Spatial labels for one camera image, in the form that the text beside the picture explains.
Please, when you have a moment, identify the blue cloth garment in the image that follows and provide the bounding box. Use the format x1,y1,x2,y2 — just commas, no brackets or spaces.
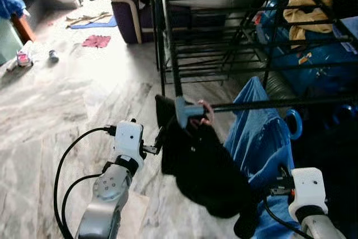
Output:
224,77,297,239

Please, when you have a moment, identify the pink plastic hanger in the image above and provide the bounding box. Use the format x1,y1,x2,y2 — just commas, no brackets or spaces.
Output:
197,101,215,128

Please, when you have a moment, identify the black T-shirt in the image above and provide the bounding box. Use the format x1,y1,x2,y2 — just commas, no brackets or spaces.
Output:
155,95,263,238

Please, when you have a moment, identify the dark navy garment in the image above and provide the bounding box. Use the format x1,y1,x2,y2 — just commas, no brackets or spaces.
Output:
291,105,358,239

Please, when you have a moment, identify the black metal drying rack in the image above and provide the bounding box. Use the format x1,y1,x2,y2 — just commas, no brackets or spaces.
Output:
152,0,358,115

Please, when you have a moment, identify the pink rag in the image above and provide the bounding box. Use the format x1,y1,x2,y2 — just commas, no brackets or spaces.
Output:
82,35,112,49

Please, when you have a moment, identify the purple armchair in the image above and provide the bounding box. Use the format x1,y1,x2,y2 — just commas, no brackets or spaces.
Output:
109,0,163,45

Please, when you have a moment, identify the blue flat mat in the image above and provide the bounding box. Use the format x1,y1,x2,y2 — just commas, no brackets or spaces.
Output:
69,16,118,30

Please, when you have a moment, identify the blue storage bag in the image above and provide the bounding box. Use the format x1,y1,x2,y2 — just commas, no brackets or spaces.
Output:
263,0,358,95

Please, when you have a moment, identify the pink white bottle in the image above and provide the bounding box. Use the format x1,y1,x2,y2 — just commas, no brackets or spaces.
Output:
16,49,34,68

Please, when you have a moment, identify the mustard yellow garment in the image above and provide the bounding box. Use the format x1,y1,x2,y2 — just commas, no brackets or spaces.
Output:
283,0,335,43

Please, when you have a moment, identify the green laundry bin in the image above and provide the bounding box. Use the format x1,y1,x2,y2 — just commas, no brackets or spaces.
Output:
0,18,24,65

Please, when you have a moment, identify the royal blue cloth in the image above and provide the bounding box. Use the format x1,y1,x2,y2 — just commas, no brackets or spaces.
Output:
0,0,26,19

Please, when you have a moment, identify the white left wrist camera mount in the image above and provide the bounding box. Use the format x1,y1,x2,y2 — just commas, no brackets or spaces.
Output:
114,119,145,168

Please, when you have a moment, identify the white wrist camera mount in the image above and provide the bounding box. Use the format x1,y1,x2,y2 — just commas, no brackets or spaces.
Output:
288,167,328,221
114,119,145,168

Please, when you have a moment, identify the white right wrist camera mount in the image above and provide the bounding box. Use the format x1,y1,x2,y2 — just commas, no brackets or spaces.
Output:
288,167,328,221

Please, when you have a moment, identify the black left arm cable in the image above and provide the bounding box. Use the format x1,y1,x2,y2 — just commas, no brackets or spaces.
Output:
54,125,117,237

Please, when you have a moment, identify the brown wooden post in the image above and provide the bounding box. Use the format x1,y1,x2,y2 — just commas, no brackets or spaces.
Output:
11,14,36,44

